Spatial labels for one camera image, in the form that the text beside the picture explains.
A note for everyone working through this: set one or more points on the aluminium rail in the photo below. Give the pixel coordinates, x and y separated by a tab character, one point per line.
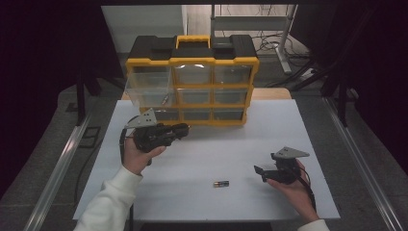
362	166
57	173

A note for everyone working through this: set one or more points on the dark curtain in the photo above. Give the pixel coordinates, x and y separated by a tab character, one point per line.
378	64
38	64

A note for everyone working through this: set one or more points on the black floor frame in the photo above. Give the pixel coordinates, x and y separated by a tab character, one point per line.
84	137

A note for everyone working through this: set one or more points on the grid of small clear drawers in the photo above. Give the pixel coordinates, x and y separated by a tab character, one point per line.
229	74

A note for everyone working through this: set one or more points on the person's left hand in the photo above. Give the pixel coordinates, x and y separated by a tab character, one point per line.
136	160

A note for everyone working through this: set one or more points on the white metal desk frame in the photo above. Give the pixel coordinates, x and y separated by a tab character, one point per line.
250	23

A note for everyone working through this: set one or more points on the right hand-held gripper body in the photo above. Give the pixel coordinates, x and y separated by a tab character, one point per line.
288	172

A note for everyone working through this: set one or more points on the black stand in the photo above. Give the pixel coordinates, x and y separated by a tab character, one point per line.
81	96
343	96

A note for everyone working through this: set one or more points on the clear plastic organizer drawer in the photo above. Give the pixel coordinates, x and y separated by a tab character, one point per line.
149	88

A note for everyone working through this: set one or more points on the person's right hand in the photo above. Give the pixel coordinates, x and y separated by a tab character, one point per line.
297	196

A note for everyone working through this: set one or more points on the yellow and black organizer cabinet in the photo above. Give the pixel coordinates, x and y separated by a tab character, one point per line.
192	51

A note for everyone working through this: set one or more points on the white board panel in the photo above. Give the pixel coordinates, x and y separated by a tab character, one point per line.
144	25

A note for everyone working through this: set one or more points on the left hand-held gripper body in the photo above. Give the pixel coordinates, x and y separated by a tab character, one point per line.
147	138

